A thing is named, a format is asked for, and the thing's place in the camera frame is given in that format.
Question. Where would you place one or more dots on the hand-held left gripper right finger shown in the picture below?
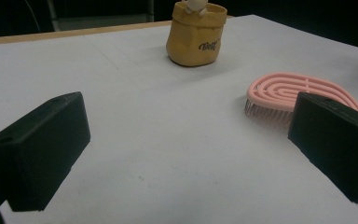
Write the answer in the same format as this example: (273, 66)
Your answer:
(335, 140)

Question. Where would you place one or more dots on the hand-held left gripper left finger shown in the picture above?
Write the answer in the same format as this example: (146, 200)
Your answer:
(40, 149)

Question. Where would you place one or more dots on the pink hairbrush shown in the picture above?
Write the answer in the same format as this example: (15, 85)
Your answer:
(276, 93)

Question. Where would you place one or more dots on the white toy figure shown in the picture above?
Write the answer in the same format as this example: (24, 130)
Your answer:
(195, 4)

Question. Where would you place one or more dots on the wooden top metal frame table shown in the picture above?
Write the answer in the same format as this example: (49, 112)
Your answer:
(105, 22)

